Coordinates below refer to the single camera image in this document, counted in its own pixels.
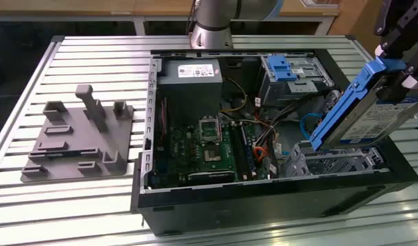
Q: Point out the black graphics card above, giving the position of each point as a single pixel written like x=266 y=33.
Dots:
x=211 y=176

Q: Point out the hard disk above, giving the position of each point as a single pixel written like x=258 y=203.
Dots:
x=366 y=120

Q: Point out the blue drive carrier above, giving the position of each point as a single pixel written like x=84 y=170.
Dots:
x=281 y=74

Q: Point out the metal drive cage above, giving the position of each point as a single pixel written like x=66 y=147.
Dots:
x=297 y=89

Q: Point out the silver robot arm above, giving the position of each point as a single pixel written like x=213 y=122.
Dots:
x=211 y=33

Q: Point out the green motherboard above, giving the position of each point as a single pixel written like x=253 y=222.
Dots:
x=181 y=153

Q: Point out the metal disk bay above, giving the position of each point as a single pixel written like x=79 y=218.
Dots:
x=332 y=164

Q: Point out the RAM slot white clips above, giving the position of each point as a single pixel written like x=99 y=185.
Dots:
x=249 y=148
x=239 y=148

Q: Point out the black table corner cap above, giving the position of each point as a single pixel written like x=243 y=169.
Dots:
x=350 y=38
x=58 y=38

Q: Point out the black PC case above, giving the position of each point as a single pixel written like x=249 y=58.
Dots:
x=263 y=205

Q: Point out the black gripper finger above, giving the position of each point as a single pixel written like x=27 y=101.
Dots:
x=393 y=89
x=416 y=46

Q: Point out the wooden desk white frame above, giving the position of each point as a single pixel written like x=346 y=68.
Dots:
x=92 y=7

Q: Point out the CPU socket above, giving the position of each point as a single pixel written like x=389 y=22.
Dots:
x=211 y=155

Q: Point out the grey parts rack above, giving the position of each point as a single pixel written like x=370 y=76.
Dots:
x=75 y=133

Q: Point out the black power supply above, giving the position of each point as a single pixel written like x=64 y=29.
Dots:
x=191 y=97

